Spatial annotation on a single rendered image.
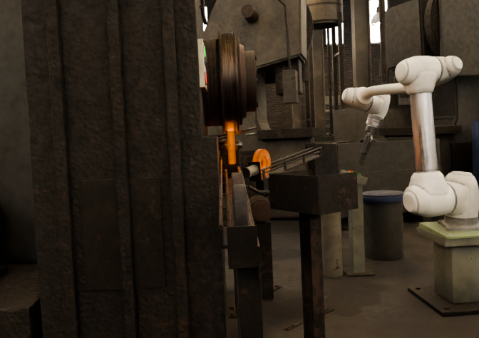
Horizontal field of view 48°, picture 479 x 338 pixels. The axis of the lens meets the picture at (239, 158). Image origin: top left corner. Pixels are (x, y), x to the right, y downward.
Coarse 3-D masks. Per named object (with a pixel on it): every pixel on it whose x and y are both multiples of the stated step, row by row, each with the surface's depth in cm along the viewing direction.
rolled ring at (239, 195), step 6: (234, 186) 139; (240, 186) 139; (234, 192) 136; (240, 192) 136; (234, 198) 135; (240, 198) 135; (246, 198) 135; (234, 204) 134; (240, 204) 134; (246, 204) 134; (234, 210) 147; (240, 210) 133; (246, 210) 133; (234, 216) 148; (240, 216) 133; (246, 216) 133; (234, 222) 149; (240, 222) 132; (246, 222) 132
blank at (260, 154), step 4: (256, 152) 290; (260, 152) 290; (264, 152) 294; (256, 156) 288; (260, 156) 290; (264, 156) 294; (268, 156) 297; (252, 160) 289; (256, 160) 287; (260, 160) 290; (264, 160) 297; (268, 160) 297; (260, 164) 290; (264, 164) 297; (268, 164) 297
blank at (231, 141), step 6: (228, 132) 246; (234, 132) 246; (228, 138) 243; (234, 138) 243; (228, 144) 242; (234, 144) 242; (228, 150) 242; (234, 150) 242; (228, 156) 243; (234, 156) 243; (234, 162) 246
